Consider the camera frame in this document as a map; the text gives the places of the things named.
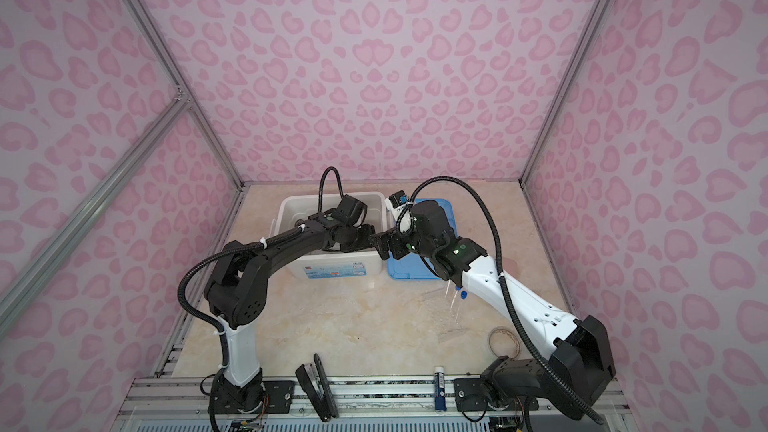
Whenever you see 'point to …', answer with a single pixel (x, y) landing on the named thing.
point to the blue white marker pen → (440, 388)
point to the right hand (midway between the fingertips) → (385, 229)
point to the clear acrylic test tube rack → (445, 313)
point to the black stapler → (314, 381)
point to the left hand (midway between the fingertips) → (375, 237)
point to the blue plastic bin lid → (414, 267)
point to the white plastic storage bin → (290, 208)
